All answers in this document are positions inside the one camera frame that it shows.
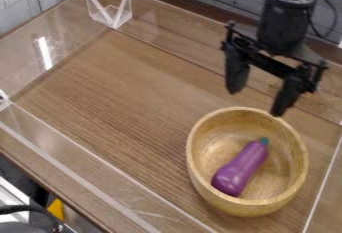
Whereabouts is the brown wooden bowl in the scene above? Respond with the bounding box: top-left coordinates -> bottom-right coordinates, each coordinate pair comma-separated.
186,107 -> 309,217

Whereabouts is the clear acrylic corner bracket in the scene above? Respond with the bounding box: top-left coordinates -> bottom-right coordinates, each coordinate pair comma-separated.
86,0 -> 133,29

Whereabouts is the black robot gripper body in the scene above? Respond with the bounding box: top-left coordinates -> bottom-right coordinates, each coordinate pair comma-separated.
222,0 -> 328,92

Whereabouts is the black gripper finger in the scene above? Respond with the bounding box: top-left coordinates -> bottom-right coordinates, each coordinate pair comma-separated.
225,43 -> 250,94
270,75 -> 304,117

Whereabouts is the yellow object under table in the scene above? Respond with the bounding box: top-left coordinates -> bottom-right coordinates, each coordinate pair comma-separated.
47,199 -> 66,220

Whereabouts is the clear acrylic tray wall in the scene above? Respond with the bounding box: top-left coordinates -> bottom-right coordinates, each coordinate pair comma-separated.
0,0 -> 342,233

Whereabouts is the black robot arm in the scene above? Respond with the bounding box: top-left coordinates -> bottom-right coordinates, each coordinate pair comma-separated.
222,0 -> 329,117

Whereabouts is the black cable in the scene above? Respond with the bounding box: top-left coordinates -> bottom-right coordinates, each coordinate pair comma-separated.
0,204 -> 59,233

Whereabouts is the purple toy eggplant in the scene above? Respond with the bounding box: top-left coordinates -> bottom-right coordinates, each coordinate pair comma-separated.
211,137 -> 270,197

